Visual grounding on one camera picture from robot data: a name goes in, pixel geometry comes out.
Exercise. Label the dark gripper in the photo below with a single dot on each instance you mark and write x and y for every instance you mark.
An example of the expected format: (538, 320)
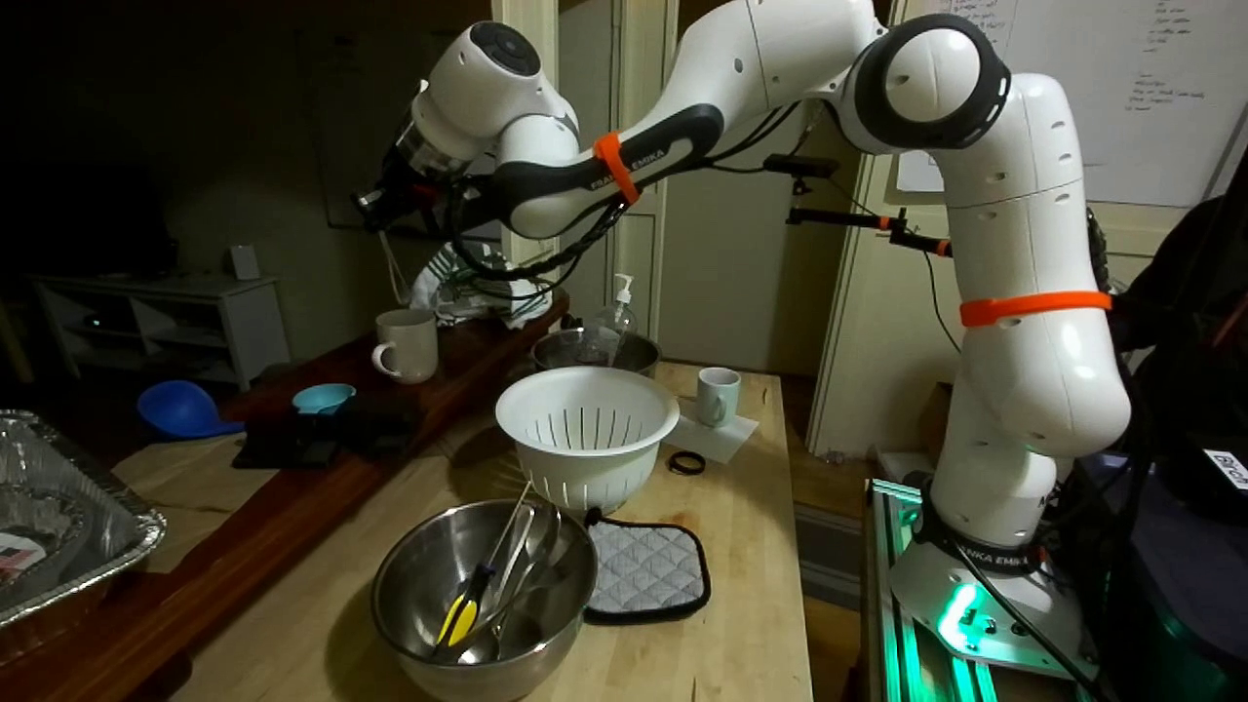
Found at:
(456, 294)

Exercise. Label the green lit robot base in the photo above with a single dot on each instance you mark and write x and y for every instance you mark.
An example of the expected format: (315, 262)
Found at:
(946, 631)

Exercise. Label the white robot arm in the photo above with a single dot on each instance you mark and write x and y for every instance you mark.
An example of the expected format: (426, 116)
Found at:
(1039, 383)

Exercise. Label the white cup on table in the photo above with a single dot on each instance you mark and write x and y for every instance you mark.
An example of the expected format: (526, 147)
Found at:
(714, 394)

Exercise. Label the white mug on counter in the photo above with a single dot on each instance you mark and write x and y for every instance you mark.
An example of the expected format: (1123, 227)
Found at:
(406, 344)

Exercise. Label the large steel mixing bowl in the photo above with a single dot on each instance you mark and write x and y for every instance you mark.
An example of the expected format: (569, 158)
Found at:
(599, 349)

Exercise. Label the clear plastic water bottle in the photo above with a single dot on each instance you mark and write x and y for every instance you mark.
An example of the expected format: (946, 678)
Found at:
(622, 306)

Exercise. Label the white plastic colander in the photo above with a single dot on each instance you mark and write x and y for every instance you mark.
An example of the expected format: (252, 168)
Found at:
(588, 433)

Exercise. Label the teal small dish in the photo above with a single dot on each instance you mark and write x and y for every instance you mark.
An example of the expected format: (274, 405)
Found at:
(322, 398)

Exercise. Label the small steel bowl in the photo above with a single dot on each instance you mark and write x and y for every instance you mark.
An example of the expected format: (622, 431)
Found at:
(435, 558)

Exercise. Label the blue plastic bowl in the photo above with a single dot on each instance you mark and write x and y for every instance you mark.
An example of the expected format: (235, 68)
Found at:
(187, 410)

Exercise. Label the yellow tipped metal tongs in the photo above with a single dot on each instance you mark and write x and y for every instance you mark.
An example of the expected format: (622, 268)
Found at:
(470, 598)

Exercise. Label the grey quilted pot holder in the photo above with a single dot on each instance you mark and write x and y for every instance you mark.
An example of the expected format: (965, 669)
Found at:
(646, 570)

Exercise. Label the grey shelf unit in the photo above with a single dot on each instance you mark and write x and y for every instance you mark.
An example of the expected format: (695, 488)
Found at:
(210, 328)

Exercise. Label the aluminium foil tray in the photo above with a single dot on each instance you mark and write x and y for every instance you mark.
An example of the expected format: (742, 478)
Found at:
(63, 520)

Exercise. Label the white whiteboard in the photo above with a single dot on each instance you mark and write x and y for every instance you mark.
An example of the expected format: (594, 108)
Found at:
(1159, 88)

